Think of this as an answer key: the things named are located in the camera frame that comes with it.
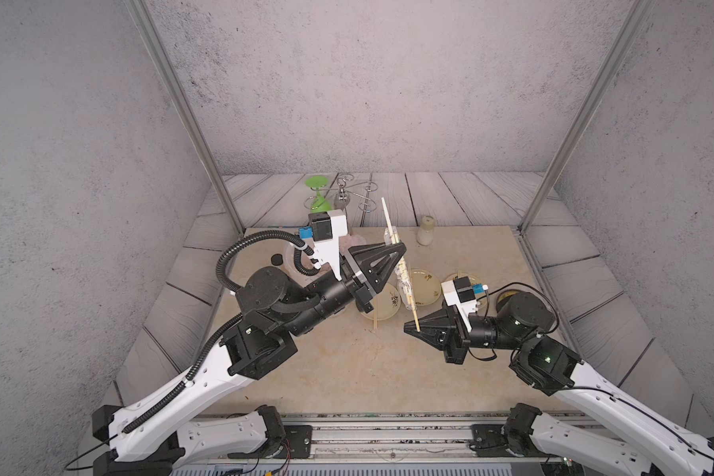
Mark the aluminium frame post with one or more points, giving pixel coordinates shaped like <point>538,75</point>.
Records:
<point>144,22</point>
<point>630,29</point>

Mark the left aluminium frame post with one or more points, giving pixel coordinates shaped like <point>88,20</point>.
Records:
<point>144,22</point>

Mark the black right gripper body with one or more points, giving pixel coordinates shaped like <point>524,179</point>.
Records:
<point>464,339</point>

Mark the cream plate with dark patch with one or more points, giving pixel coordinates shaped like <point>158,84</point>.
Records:
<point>385,305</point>

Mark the white shaker bottle beige cap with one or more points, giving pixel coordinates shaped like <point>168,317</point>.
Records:
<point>425,232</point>

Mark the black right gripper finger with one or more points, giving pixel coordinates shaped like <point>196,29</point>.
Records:
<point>442,320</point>
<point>437,338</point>

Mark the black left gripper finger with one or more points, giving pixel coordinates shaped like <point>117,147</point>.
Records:
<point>354,254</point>
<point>377,268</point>

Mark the cream plate with characters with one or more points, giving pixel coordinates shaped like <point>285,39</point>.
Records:
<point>426,287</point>
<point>460,275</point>

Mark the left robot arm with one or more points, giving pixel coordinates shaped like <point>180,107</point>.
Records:
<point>163,431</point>

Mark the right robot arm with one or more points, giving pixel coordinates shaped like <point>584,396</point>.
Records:
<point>644,442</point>

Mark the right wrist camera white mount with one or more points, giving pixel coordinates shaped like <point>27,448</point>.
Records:
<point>464,298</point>

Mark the right aluminium frame post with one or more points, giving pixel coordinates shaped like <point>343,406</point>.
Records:
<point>630,29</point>

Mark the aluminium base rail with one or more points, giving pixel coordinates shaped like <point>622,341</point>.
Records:
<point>374,444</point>

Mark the chrome cup holder stand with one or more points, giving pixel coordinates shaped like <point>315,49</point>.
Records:
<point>343,190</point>

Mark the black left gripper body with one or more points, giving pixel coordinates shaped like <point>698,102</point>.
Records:
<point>352,288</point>

